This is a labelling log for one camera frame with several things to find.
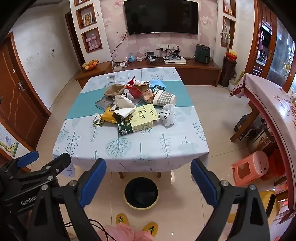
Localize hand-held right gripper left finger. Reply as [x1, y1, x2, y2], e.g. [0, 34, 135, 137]
[26, 158, 107, 241]

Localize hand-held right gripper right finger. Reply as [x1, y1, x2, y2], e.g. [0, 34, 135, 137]
[190, 158, 271, 241]

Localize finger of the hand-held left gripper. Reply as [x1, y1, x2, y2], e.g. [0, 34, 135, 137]
[38, 152, 72, 180]
[13, 150, 39, 168]

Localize black round waste bin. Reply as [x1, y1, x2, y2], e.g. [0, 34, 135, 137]
[124, 177, 159, 209]

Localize pale yellow chocolate box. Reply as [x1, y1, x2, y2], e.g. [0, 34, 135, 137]
[118, 104, 160, 136]

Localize red paper box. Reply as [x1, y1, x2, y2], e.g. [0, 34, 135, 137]
[126, 76, 149, 99]

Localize blue plastic wrapper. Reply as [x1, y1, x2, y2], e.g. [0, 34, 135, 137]
[149, 80, 167, 91]

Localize colourful play mat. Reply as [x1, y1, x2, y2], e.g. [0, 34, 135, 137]
[0, 123, 19, 160]

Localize yellow slipper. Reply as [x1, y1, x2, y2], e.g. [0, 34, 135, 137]
[142, 222, 159, 234]
[116, 213, 130, 225]

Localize pink plastic stool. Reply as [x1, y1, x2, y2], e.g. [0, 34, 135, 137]
[231, 151, 270, 187]

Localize brown wooden door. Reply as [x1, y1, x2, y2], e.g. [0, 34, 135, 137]
[0, 32, 51, 151]

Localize pink fleece pants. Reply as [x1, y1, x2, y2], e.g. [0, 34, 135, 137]
[102, 224, 153, 241]

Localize yellow plastic stool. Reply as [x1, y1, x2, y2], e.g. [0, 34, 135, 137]
[259, 190, 281, 224]

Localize black cardboard box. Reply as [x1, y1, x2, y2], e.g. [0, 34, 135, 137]
[233, 114, 252, 141]

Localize yellow snack packet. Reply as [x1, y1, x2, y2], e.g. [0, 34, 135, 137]
[100, 106, 118, 123]

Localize silver rice cooker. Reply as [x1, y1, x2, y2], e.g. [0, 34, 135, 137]
[247, 120, 275, 153]

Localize grey foil packet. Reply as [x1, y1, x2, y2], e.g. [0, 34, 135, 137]
[95, 97, 116, 111]

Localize orange plastic stool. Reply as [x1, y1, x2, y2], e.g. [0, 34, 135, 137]
[261, 148, 286, 181]

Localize white crumpled plastic bag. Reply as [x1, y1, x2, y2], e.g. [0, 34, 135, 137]
[158, 103, 176, 127]

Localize white crumpled tissue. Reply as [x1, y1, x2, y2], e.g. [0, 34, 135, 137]
[114, 94, 136, 109]
[112, 107, 135, 116]

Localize grey checkered white roll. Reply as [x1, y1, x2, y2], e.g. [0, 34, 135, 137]
[152, 89, 178, 107]

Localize brown paper cup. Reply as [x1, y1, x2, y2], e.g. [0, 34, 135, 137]
[104, 84, 126, 97]

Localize wooden side cabinet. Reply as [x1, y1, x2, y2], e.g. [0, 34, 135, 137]
[76, 61, 114, 88]

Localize fruit bowl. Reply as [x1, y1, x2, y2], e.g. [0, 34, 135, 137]
[81, 60, 100, 70]

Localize brown snack packet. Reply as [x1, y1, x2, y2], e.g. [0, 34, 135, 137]
[142, 85, 162, 104]

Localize pink cloth covered table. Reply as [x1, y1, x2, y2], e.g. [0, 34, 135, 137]
[230, 73, 296, 223]

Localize long wooden television cabinet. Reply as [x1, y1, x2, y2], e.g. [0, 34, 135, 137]
[112, 58, 222, 87]

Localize dark tall basket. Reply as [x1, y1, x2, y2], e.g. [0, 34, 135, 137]
[218, 56, 237, 88]

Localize white set-top box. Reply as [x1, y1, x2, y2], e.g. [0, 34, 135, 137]
[164, 57, 187, 65]

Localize dark green air fryer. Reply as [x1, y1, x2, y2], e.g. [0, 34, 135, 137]
[195, 44, 211, 63]

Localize red and yellow container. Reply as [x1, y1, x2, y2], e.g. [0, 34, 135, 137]
[225, 51, 238, 62]

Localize wooden glass cabinet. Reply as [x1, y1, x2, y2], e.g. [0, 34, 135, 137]
[245, 0, 296, 93]

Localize black curved television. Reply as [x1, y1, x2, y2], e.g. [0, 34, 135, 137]
[124, 0, 199, 36]

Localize white charger with cable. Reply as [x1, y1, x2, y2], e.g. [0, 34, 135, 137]
[113, 61, 130, 71]

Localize black television cable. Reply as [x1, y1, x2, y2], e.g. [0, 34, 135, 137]
[111, 27, 129, 63]

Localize wall socket row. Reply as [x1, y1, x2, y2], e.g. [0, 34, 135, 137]
[156, 44, 182, 51]

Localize white wall niche shelf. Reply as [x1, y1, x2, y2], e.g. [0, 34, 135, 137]
[217, 0, 237, 50]
[69, 0, 112, 63]

